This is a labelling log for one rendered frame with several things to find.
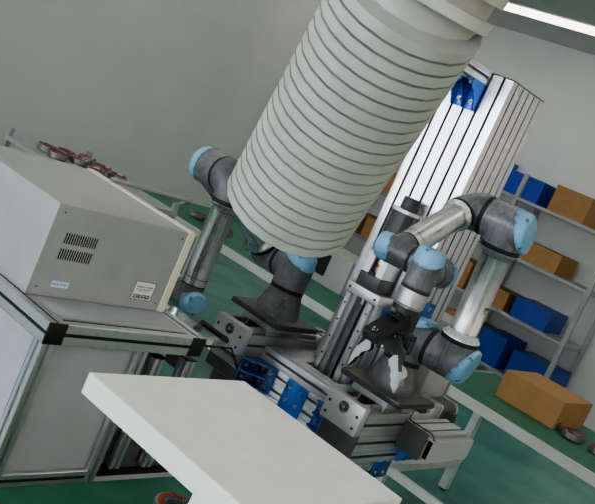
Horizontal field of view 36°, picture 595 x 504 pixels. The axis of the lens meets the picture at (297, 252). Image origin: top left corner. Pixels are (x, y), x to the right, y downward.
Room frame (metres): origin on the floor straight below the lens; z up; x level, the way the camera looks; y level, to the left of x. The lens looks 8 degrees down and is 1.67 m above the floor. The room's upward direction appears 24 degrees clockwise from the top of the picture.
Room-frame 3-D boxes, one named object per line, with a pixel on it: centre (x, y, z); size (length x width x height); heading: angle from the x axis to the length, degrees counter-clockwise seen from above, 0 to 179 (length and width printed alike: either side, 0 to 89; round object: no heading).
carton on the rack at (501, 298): (8.54, -1.89, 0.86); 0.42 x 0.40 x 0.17; 52
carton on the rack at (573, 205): (8.33, -2.16, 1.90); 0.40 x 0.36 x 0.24; 144
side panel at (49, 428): (1.80, 0.30, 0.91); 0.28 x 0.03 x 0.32; 142
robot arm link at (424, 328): (2.68, -0.42, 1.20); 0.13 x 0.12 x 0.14; 62
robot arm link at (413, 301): (2.18, -0.30, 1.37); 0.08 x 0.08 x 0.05
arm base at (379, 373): (2.68, -0.42, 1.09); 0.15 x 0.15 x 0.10
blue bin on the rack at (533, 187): (8.62, -1.77, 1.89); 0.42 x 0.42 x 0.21; 50
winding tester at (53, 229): (2.07, 0.52, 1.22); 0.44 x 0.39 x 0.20; 52
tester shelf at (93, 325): (2.06, 0.51, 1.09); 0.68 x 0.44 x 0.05; 52
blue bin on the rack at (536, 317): (8.25, -2.25, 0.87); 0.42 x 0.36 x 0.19; 144
